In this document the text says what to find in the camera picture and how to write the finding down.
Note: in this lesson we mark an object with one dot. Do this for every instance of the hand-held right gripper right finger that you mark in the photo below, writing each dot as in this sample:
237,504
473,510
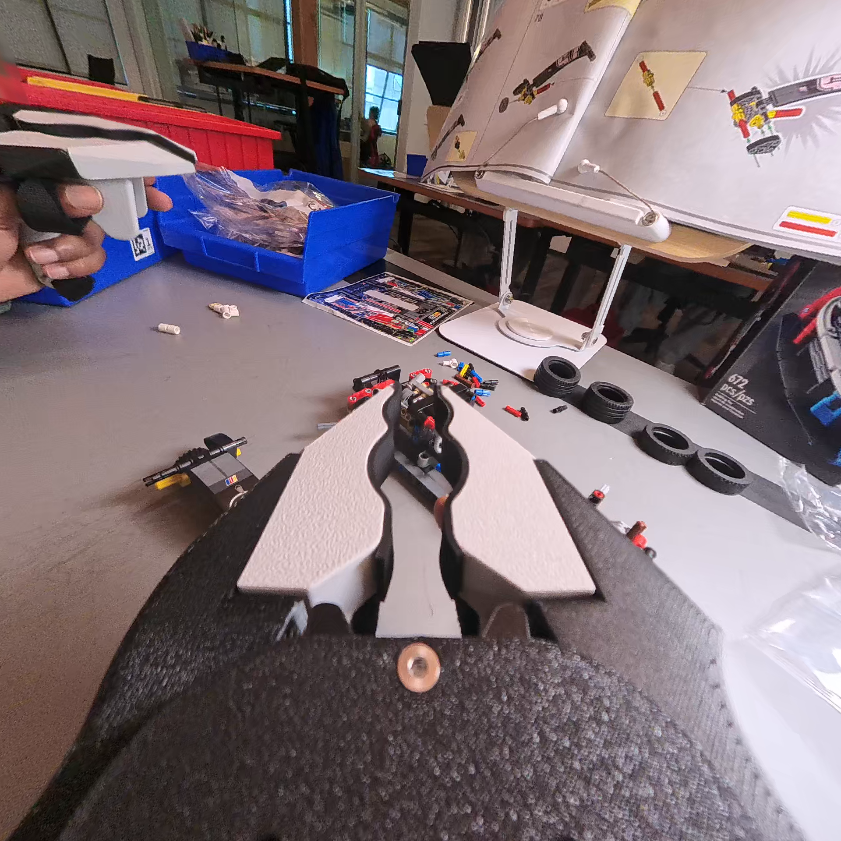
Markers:
519,525

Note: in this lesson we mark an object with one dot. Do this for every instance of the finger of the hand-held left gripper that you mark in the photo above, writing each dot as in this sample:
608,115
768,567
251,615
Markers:
131,161
66,120

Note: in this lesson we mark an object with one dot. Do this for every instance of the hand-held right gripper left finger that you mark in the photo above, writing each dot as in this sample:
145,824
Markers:
322,519

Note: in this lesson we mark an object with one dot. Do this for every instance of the black lego wing assembly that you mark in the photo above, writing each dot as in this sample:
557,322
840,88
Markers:
217,476

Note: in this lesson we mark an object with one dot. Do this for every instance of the black lego gear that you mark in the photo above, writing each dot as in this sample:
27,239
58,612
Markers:
194,455

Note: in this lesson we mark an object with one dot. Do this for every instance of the red white lego pin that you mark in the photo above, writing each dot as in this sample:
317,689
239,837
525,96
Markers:
596,494

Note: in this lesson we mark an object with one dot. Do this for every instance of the brown red lego piece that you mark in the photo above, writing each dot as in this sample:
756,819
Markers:
637,535

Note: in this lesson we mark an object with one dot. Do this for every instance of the lego car chassis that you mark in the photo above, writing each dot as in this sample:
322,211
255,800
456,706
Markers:
420,433

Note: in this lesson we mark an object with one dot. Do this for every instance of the clear bags of lego parts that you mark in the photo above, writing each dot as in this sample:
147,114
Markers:
263,210

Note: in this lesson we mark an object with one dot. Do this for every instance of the pile of small lego pieces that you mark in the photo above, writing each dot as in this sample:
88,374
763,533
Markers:
470,381

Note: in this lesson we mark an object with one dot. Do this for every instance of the white lego connector pair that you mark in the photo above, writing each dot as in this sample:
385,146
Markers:
223,310

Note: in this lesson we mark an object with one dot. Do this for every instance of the black lego set box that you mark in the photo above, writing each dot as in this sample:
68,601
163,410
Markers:
755,368

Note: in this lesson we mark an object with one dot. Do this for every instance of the yellow long bar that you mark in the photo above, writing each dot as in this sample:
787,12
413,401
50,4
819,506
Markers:
85,89

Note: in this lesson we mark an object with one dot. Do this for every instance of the red plastic tote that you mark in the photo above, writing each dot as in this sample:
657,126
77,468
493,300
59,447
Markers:
217,141

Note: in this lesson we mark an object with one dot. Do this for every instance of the blue bin with tag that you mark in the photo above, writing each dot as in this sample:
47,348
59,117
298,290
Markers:
118,276

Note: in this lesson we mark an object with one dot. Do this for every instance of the blue tool caddy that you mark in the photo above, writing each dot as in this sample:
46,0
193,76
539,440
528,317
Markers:
207,49

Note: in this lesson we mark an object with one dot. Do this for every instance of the black standing desk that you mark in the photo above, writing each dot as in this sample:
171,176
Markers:
263,72

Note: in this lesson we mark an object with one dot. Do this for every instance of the white book stand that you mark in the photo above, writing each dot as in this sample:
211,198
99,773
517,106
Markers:
525,328

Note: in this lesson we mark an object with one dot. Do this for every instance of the blue bin with bags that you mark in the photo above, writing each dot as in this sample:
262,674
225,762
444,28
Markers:
328,249

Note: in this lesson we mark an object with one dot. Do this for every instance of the colourful sticker sheet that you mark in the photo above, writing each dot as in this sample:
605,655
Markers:
387,305

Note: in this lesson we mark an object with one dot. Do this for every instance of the wooden side table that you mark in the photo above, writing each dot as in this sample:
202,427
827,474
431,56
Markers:
420,190

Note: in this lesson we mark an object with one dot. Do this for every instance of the clear plastic bag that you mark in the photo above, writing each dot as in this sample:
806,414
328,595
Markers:
801,637
815,499

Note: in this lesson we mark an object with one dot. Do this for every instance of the open instruction book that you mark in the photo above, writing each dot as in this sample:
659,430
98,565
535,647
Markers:
657,79

